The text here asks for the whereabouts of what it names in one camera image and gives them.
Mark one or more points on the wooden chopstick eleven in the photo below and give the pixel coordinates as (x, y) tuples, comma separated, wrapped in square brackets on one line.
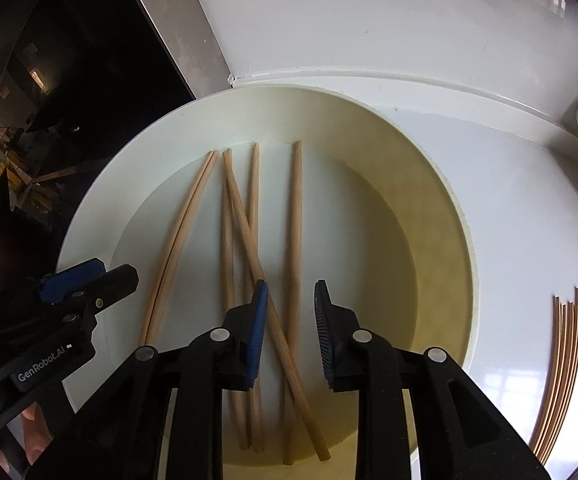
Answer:
[(237, 399)]

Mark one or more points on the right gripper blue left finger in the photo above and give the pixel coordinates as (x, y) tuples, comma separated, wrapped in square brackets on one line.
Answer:
[(256, 312)]

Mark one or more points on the wooden chopstick five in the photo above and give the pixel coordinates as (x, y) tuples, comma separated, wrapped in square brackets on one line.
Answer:
[(569, 326)]

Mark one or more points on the wooden chopstick four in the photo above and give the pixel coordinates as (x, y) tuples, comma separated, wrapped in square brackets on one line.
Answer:
[(556, 381)]

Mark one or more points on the wooden chopstick seven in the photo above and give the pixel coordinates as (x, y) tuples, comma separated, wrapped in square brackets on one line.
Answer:
[(573, 384)]

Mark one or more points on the wooden chopstick one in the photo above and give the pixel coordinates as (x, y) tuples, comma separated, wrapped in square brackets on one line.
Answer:
[(172, 248)]

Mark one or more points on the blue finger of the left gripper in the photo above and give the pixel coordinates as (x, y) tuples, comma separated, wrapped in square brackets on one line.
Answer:
[(58, 285), (107, 290)]

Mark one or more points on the wooden chopstick nine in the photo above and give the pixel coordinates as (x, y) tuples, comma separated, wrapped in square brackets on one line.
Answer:
[(255, 394)]

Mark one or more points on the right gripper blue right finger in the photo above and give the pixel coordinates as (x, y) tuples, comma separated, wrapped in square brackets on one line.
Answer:
[(329, 334)]

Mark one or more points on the white round basin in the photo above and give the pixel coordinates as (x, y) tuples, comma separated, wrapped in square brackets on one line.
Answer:
[(380, 225)]

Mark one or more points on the wooden chopstick two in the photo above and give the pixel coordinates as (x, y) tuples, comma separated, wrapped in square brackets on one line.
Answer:
[(279, 339)]

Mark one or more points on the wooden chopstick three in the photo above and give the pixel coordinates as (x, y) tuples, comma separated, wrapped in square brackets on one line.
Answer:
[(545, 406)]

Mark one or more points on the person left hand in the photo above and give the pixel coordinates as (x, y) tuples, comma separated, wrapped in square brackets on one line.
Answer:
[(36, 436)]

